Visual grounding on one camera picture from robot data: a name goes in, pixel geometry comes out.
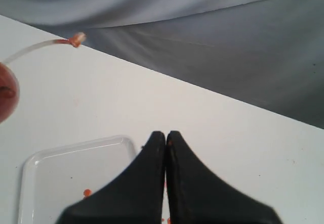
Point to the grey backdrop cloth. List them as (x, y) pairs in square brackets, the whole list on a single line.
[(268, 53)]

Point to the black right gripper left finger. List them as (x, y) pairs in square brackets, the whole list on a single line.
[(135, 196)]

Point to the red sauce squeeze bottle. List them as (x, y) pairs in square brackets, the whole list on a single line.
[(10, 90)]

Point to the white rectangular plastic tray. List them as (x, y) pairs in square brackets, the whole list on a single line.
[(56, 178)]

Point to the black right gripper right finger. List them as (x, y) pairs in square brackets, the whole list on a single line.
[(197, 195)]

